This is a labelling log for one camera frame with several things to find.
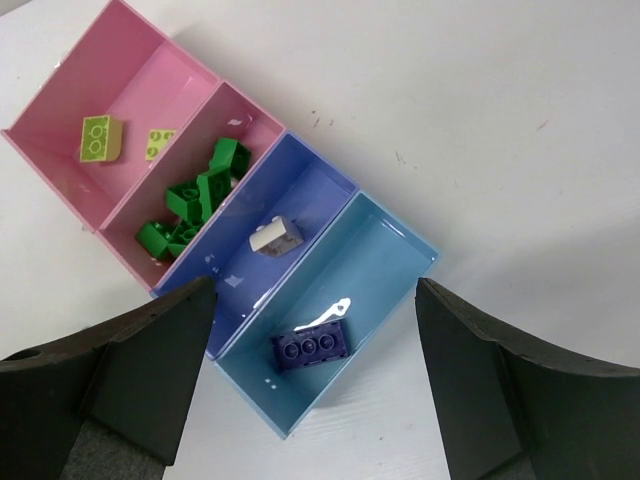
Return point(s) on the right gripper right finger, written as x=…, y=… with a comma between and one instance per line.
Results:
x=513, y=406

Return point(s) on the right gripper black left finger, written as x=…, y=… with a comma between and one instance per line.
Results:
x=110, y=401

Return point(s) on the small green lego piece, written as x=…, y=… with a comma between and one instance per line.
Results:
x=155, y=237

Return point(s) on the dark blue lego plate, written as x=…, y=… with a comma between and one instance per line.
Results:
x=311, y=346

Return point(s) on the green yellow blue lego stack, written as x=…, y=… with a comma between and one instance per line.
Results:
x=101, y=139

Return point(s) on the green lego from stack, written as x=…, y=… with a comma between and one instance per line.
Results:
x=231, y=155

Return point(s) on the green narrow lego brick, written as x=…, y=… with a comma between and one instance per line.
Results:
x=184, y=201

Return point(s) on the light blue container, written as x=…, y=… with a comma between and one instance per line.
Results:
x=360, y=270

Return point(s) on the small grey white block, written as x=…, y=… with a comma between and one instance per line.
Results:
x=275, y=238

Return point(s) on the dark blue container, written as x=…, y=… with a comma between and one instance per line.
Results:
x=291, y=181

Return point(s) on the small pink container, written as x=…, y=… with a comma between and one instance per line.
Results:
x=225, y=113

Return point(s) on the large pink container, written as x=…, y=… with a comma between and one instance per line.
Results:
x=122, y=66

